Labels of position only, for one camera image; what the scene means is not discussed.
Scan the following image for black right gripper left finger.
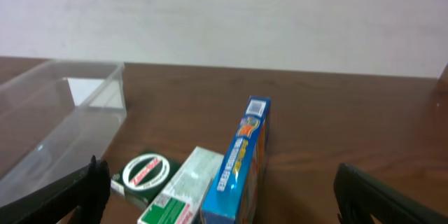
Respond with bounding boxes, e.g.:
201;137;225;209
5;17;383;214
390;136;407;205
1;156;111;224

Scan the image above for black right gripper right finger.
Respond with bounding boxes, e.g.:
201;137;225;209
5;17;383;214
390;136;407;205
333;163;447;224

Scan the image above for dark green round-logo box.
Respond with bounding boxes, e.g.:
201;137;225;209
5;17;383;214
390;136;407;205
111;150;182;210

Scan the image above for clear plastic container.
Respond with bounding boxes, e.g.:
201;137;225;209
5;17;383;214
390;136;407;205
1;60;127;205

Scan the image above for white green medicine box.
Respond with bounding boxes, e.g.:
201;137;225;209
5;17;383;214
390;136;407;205
137;146;223;224

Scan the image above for blue medicine box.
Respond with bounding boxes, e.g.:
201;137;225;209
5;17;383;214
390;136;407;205
200;96;271;224

